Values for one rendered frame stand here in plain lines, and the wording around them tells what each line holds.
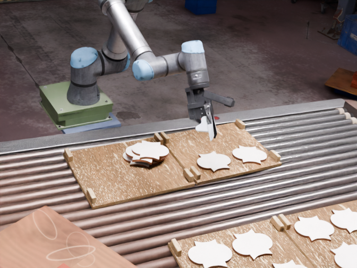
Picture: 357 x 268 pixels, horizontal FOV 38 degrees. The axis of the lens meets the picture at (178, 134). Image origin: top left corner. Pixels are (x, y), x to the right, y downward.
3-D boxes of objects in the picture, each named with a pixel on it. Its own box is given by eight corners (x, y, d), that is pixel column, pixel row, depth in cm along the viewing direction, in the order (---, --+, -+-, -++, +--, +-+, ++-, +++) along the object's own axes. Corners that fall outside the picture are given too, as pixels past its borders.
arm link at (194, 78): (208, 71, 186) (206, 69, 178) (210, 84, 186) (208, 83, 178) (188, 75, 187) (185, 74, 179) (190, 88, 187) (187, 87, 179)
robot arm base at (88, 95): (61, 93, 241) (60, 74, 235) (90, 86, 249) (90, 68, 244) (76, 108, 231) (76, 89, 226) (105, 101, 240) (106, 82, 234)
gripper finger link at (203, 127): (197, 143, 177) (195, 121, 182) (214, 140, 176) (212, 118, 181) (195, 138, 174) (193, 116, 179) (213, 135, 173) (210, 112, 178)
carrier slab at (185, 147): (157, 139, 225) (158, 135, 224) (236, 124, 243) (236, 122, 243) (197, 185, 199) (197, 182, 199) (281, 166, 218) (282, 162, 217)
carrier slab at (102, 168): (62, 156, 206) (62, 152, 205) (155, 139, 224) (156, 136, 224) (92, 210, 181) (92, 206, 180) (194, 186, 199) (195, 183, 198)
